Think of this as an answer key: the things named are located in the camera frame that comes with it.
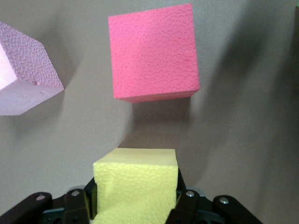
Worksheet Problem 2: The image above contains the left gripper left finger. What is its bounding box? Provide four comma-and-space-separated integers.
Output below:
0, 178, 98, 224

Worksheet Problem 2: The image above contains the yellow foam cube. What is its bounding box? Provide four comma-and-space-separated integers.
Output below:
93, 147, 179, 224

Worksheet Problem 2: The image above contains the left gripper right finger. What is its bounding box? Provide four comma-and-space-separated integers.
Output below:
164, 170, 264, 224

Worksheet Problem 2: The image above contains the red foam cube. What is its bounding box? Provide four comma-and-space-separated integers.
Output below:
108, 3, 200, 104

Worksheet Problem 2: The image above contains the pink foam cube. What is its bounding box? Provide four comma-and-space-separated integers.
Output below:
0, 21, 64, 117

